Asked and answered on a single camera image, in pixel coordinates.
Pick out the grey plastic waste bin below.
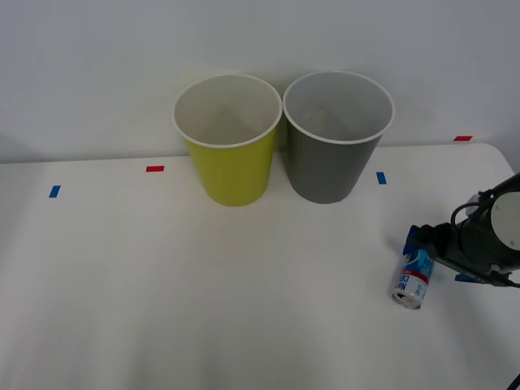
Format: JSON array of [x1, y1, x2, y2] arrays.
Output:
[[282, 70, 396, 206]]

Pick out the yellow-green plastic waste bin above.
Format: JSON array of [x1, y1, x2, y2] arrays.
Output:
[[171, 73, 284, 209]]

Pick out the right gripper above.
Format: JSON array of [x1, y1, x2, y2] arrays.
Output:
[[403, 222, 487, 284]]

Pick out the blue and white drink can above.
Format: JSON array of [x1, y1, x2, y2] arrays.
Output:
[[390, 248, 437, 313]]

